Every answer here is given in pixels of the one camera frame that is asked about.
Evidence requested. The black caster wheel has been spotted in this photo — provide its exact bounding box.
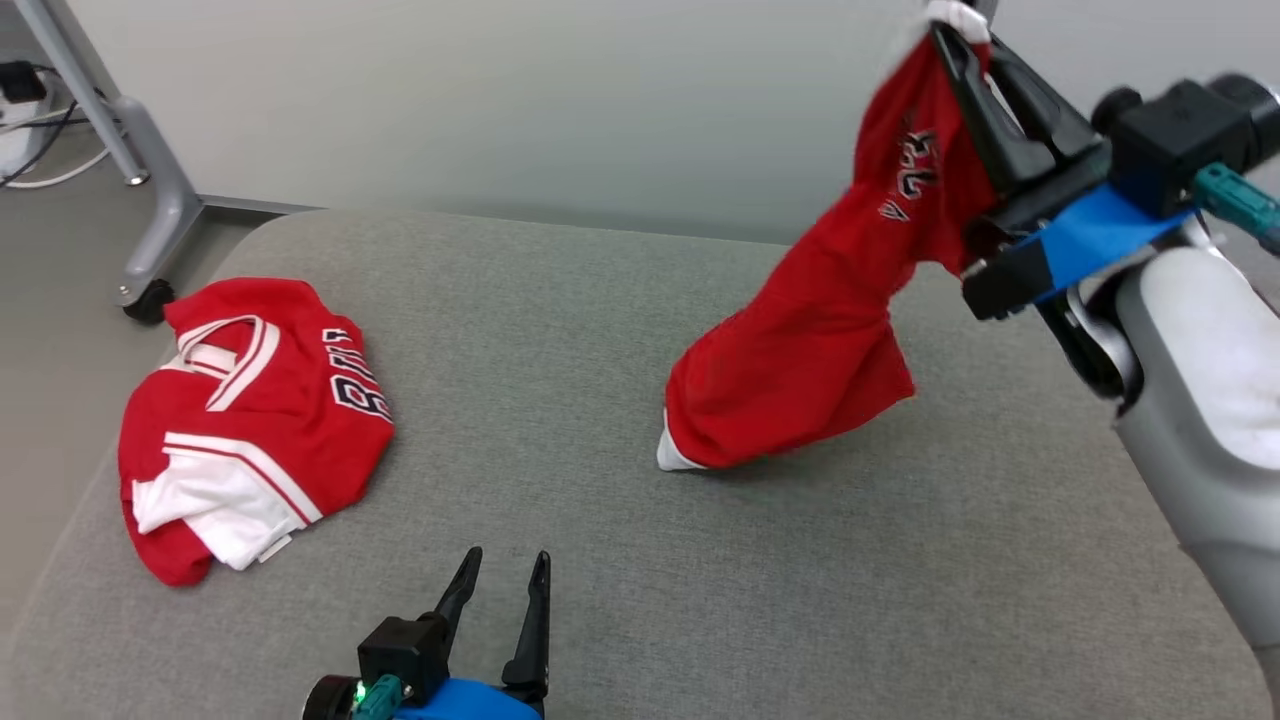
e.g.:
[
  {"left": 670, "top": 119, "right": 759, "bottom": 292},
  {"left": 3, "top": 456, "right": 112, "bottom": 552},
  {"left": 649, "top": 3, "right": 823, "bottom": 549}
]
[{"left": 122, "top": 280, "right": 177, "bottom": 327}]

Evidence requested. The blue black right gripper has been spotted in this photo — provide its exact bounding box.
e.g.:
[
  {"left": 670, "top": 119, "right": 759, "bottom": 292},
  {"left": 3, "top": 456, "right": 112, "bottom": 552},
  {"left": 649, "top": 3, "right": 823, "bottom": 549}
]
[{"left": 928, "top": 22, "right": 1198, "bottom": 323}]

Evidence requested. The white floor cable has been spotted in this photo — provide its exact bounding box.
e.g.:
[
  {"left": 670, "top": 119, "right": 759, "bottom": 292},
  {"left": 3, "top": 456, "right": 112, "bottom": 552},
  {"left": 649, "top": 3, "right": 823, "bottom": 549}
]
[{"left": 5, "top": 108, "right": 117, "bottom": 192}]

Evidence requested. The white power strip with cables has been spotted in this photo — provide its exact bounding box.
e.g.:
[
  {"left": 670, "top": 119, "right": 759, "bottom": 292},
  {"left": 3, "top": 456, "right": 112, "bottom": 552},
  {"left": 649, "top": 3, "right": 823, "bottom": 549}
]
[{"left": 0, "top": 98, "right": 83, "bottom": 189}]

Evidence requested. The small white power strip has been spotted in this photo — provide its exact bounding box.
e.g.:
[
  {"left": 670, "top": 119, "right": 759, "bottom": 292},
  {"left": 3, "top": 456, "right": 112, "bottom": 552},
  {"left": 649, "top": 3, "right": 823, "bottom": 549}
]
[{"left": 0, "top": 97, "right": 53, "bottom": 178}]

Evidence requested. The red jersey with white sleeves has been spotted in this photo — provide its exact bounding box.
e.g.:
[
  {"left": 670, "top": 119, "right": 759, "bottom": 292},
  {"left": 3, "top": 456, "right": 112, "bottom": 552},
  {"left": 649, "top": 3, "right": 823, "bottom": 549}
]
[
  {"left": 117, "top": 277, "right": 396, "bottom": 588},
  {"left": 656, "top": 0, "right": 1001, "bottom": 473}
]

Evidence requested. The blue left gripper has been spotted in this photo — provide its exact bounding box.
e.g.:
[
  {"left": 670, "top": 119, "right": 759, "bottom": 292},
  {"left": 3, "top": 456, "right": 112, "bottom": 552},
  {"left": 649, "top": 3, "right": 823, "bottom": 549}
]
[{"left": 395, "top": 546, "right": 552, "bottom": 720}]

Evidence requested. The grey metal table leg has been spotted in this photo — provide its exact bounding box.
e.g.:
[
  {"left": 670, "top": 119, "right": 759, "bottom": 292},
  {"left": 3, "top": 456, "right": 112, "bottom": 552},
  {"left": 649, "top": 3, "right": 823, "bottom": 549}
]
[{"left": 15, "top": 0, "right": 323, "bottom": 308}]

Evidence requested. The black power adapter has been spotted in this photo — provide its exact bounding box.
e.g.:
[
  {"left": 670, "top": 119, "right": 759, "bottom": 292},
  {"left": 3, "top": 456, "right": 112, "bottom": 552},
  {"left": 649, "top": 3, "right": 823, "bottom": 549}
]
[{"left": 0, "top": 60, "right": 48, "bottom": 103}]

